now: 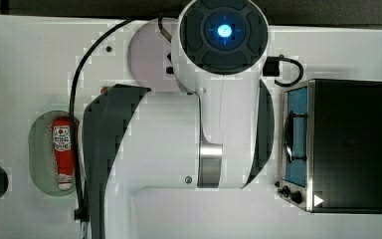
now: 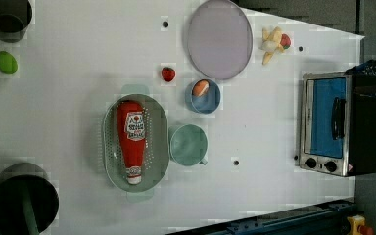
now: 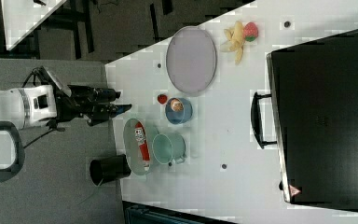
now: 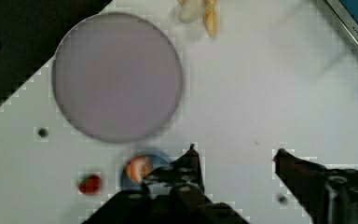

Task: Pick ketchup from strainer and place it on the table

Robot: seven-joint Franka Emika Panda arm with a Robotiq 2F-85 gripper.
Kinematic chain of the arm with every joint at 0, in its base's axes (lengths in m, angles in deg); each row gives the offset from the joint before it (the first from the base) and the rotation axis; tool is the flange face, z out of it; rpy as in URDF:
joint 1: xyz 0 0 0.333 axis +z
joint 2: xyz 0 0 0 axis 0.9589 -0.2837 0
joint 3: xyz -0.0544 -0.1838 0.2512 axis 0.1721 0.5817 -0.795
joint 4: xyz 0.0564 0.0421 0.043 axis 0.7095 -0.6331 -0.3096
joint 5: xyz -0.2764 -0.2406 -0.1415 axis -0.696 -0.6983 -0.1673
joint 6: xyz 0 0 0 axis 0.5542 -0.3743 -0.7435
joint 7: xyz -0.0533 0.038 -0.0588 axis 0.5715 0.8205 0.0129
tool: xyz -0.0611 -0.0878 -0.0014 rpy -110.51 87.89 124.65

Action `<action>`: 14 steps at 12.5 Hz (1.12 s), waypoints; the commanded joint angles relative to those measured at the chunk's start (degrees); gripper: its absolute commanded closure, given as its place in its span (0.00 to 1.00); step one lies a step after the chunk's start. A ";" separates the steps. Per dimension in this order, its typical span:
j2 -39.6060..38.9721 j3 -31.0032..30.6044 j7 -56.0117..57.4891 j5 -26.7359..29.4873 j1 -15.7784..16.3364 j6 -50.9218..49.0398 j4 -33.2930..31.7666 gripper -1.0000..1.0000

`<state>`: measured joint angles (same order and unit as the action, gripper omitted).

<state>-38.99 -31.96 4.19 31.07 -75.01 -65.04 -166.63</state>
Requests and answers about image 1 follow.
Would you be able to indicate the red ketchup bottle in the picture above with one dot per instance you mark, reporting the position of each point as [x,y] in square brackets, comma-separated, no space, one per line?
[61,138]

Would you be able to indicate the black toaster oven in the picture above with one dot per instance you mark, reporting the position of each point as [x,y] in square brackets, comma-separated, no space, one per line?
[331,147]

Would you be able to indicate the grey round plate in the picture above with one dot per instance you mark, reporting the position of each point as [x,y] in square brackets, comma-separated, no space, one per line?
[148,59]

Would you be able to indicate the green oval strainer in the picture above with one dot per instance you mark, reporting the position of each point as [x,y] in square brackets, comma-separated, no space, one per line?
[42,163]

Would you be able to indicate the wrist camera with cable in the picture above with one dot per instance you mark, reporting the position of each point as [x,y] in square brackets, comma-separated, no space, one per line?
[272,69]

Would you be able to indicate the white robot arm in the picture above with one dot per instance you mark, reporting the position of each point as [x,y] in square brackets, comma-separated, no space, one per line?
[216,131]

